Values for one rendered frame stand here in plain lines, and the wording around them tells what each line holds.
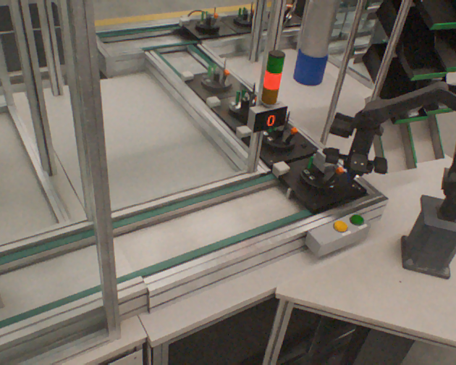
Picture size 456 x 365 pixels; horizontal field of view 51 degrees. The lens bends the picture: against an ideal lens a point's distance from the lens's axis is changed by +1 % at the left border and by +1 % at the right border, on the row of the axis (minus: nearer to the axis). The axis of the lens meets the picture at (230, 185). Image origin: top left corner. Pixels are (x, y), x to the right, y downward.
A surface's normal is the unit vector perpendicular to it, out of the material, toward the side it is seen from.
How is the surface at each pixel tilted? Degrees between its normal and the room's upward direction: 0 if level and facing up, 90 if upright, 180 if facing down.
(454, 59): 25
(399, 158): 45
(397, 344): 90
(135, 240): 0
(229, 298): 0
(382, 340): 90
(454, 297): 0
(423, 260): 90
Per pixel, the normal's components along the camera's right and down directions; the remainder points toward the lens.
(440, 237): -0.24, 0.60
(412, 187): 0.10, -0.77
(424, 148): 0.32, -0.10
